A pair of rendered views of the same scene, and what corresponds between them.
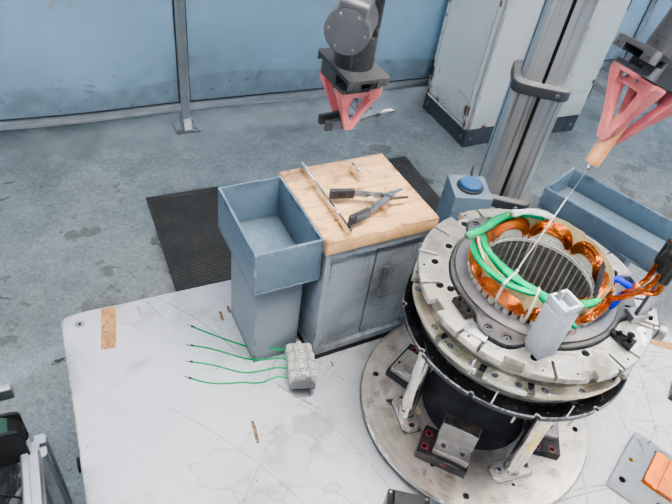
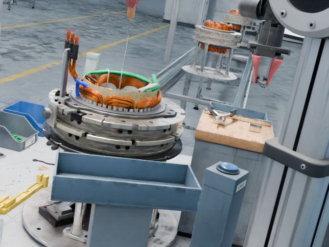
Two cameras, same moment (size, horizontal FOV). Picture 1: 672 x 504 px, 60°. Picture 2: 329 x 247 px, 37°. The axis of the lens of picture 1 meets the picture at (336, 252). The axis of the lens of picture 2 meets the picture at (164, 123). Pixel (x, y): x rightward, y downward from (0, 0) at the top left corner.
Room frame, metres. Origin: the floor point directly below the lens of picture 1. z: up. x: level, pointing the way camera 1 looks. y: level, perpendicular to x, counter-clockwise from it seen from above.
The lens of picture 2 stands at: (1.39, -1.06, 1.40)
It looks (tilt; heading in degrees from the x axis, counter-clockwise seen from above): 17 degrees down; 129
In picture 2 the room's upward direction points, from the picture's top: 10 degrees clockwise
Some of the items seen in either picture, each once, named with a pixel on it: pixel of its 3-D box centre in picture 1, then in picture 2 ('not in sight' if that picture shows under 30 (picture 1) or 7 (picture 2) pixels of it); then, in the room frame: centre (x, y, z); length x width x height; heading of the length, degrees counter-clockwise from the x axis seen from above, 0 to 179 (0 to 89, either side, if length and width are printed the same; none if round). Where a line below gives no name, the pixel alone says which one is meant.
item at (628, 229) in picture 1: (588, 270); (115, 240); (0.84, -0.48, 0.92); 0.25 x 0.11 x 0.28; 51
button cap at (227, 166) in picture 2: (471, 183); (228, 166); (0.89, -0.22, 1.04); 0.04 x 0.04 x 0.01
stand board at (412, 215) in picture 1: (356, 199); (235, 130); (0.77, -0.02, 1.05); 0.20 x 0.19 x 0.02; 123
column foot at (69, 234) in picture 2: not in sight; (77, 234); (0.65, -0.39, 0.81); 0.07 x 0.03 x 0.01; 23
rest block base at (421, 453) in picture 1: (444, 450); not in sight; (0.49, -0.22, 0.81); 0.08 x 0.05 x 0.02; 72
